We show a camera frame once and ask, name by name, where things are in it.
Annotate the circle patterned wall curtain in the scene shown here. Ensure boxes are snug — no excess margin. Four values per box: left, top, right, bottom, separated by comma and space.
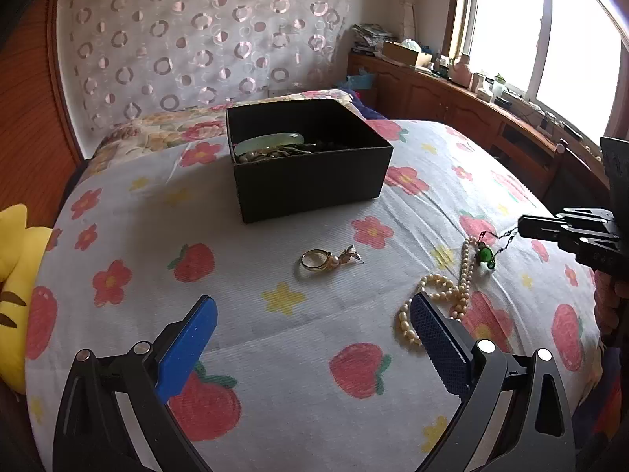
56, 0, 353, 132

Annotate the black cardboard box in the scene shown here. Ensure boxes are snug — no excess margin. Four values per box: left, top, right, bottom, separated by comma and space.
225, 98, 395, 225

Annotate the patterned window curtain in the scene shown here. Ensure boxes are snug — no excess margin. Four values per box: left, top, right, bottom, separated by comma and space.
392, 0, 424, 43

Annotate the dark blue blanket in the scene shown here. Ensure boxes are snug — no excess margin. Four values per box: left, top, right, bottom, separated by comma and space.
344, 87, 394, 122

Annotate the stack of magazines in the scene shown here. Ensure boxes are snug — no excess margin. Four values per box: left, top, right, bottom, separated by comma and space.
351, 23, 397, 55

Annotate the metal hair comb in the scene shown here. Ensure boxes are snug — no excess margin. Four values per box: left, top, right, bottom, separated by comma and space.
256, 142, 318, 159

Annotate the brown wooden wardrobe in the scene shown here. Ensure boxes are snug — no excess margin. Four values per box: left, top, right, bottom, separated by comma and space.
0, 0, 95, 228

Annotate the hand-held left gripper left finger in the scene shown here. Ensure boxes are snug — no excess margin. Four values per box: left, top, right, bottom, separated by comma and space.
51, 295, 219, 472

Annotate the person's right hand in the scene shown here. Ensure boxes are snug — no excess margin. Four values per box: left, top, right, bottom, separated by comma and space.
594, 270, 629, 338

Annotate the yellow plush toy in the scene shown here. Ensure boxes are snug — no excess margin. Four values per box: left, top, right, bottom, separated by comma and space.
0, 203, 56, 395

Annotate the wooden chair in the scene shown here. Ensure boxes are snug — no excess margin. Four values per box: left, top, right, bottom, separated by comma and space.
490, 117, 572, 203

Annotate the window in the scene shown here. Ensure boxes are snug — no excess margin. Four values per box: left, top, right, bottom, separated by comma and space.
441, 0, 629, 135

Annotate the wooden cabinet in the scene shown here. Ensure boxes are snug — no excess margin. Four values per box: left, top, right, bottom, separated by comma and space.
347, 51, 616, 198

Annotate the teal plastic bag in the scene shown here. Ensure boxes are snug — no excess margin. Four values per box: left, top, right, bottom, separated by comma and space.
338, 69, 377, 90

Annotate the small pearl earring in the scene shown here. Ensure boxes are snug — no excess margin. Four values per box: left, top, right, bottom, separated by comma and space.
338, 244, 365, 266

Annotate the strawberry print cloth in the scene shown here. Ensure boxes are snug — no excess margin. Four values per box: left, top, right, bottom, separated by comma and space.
24, 117, 606, 472

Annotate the tissue box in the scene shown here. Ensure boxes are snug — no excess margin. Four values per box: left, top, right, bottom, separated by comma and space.
382, 39, 434, 68

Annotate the floral pillow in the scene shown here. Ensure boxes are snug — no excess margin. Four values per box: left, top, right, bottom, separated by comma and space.
90, 88, 367, 169

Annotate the gold pearl ring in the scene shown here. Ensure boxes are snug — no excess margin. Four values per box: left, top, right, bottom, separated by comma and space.
300, 248, 340, 273

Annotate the green pendant chain necklace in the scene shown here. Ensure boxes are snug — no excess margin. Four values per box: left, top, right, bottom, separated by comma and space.
474, 225, 522, 271

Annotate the long pearl necklace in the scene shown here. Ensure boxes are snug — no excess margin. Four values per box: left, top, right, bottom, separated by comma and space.
395, 236, 480, 348

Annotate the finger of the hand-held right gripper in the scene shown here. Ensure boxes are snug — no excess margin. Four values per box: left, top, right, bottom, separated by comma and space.
519, 208, 621, 243
557, 236, 624, 268

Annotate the pink kettle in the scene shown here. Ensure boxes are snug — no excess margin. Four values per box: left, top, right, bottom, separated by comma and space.
451, 52, 474, 85

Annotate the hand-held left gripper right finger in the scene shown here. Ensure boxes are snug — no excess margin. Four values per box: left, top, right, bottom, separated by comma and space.
409, 291, 576, 472

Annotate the green jade bangle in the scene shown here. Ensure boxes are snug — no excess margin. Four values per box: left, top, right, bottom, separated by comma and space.
234, 132, 306, 156

